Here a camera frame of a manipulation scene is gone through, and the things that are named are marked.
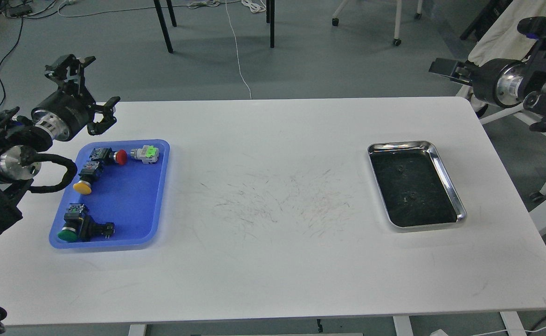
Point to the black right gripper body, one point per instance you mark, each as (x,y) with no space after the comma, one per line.
(498,81)

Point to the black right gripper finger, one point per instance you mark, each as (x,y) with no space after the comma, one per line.
(455,70)

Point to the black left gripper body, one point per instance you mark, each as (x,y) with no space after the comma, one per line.
(61,116)

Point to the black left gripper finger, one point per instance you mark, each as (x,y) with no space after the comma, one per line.
(108,119)
(68,74)

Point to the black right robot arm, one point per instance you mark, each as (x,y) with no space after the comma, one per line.
(533,86)

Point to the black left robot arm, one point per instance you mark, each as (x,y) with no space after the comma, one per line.
(25,164)

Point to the beige cloth on chair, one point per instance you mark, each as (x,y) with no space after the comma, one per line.
(503,40)

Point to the white caster chair legs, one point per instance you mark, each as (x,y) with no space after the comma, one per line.
(395,17)

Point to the blue plastic tray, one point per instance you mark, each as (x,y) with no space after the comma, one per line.
(130,196)

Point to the steel tray with black mat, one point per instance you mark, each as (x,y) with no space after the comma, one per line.
(415,187)

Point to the red push button switch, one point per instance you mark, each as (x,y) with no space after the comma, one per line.
(108,156)

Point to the yellow push button switch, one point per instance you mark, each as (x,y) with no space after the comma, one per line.
(90,172)

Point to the green grey switch part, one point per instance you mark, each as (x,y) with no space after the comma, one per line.
(147,154)

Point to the green push button switch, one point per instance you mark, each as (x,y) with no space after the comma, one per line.
(74,218)

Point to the black switch contact block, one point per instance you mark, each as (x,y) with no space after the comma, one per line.
(91,229)

